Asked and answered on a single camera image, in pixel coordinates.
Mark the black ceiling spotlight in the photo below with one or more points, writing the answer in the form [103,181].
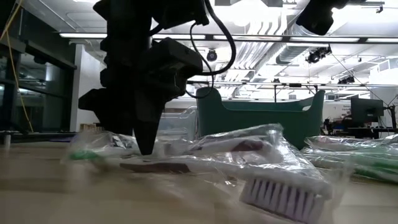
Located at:
[346,80]
[318,54]
[212,55]

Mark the silver ventilation duct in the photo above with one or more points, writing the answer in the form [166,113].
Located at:
[289,53]

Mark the small frosted plastic bin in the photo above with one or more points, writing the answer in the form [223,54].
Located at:
[178,124]

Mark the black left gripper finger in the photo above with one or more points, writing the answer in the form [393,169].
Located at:
[147,124]

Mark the black aluminium table frame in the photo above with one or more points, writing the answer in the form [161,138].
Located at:
[31,135]

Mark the black crossbar with light strips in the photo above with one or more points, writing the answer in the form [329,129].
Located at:
[210,37]

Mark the black framed glass partition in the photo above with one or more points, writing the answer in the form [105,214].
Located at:
[46,62]

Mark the black computer monitor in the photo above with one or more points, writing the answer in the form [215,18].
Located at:
[367,110]

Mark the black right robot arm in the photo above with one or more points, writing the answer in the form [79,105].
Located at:
[320,15]

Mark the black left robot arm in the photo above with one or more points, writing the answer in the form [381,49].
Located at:
[149,15]

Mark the green toothbrush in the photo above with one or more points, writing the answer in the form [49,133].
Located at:
[357,157]
[84,154]
[373,172]

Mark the wooden block stack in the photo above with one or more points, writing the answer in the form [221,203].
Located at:
[90,127]

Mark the teal plastic bin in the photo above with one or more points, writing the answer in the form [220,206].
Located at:
[248,124]

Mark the black background table frame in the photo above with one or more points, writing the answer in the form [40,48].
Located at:
[295,84]

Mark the purple toothbrush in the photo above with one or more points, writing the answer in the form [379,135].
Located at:
[236,144]
[280,193]
[342,141]

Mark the dark purple pouch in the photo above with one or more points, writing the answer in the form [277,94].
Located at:
[60,140]

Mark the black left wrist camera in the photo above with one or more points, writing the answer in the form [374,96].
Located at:
[174,65]

